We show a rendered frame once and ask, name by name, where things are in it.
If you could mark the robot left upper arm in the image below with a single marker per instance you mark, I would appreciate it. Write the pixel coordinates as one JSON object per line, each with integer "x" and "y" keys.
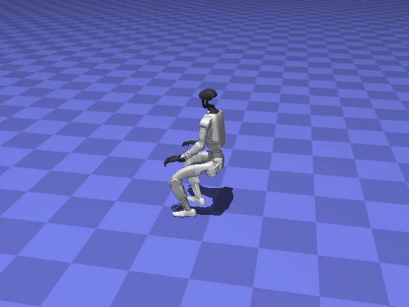
{"x": 204, "y": 126}

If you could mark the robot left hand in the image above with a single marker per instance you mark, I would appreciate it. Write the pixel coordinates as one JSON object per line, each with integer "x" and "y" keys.
{"x": 173, "y": 159}

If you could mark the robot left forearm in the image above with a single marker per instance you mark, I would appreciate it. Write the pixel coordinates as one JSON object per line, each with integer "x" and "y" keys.
{"x": 190, "y": 153}

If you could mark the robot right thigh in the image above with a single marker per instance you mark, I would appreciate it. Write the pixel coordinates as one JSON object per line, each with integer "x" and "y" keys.
{"x": 200, "y": 157}

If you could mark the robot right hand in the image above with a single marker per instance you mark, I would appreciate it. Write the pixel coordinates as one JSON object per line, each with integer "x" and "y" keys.
{"x": 189, "y": 142}

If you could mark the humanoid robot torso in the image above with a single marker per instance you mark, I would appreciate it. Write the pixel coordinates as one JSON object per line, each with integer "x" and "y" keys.
{"x": 216, "y": 138}

